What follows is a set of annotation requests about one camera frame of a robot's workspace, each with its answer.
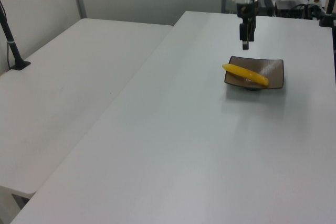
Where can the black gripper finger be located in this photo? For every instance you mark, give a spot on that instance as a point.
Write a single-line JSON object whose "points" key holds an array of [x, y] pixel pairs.
{"points": [[252, 33], [245, 43]]}

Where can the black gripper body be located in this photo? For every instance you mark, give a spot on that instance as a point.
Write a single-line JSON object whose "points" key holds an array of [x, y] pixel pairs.
{"points": [[246, 12]]}

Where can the yellow banana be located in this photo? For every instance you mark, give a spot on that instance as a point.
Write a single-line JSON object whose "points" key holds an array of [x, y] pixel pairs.
{"points": [[244, 73]]}

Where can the square brown ceramic plate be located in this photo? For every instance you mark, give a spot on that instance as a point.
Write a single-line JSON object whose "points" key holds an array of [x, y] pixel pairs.
{"points": [[274, 75]]}

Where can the black electronics box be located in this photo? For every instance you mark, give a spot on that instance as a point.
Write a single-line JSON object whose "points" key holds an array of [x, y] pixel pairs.
{"points": [[288, 9]]}

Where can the black clamp stand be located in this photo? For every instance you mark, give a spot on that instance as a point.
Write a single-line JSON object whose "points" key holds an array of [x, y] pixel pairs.
{"points": [[329, 3]]}

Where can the black pole stand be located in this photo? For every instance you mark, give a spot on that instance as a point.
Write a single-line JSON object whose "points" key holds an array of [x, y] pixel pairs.
{"points": [[12, 49]]}

